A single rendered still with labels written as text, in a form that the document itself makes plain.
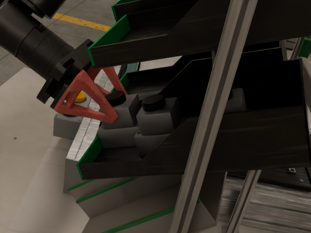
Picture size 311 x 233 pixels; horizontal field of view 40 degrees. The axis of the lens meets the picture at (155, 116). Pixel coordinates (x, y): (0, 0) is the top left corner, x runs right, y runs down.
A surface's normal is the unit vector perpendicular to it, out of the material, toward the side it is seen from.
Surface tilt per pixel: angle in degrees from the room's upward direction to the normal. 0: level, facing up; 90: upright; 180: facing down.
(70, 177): 90
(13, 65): 0
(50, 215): 0
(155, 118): 90
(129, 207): 45
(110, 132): 90
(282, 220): 90
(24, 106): 0
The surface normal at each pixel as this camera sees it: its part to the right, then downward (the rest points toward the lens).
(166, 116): -0.26, 0.48
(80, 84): 0.04, 0.66
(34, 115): 0.17, -0.83
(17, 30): 0.14, -0.04
